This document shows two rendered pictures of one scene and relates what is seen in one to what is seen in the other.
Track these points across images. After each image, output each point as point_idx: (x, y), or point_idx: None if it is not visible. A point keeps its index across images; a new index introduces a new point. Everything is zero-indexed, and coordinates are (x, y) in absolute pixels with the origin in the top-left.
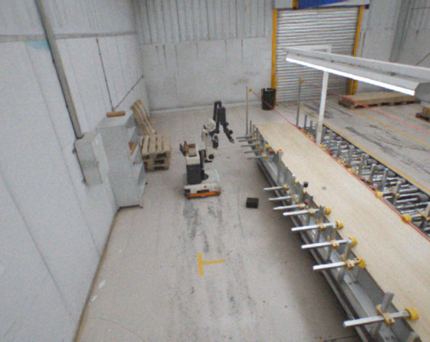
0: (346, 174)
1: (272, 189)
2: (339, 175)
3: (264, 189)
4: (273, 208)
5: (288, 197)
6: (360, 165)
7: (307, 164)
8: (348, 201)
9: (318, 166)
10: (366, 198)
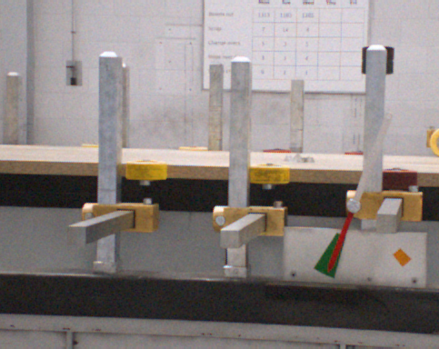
0: (218, 152)
1: (105, 230)
2: (214, 154)
3: (79, 232)
4: (382, 214)
5: (254, 215)
6: (216, 122)
7: (24, 153)
8: None
9: (74, 152)
10: None
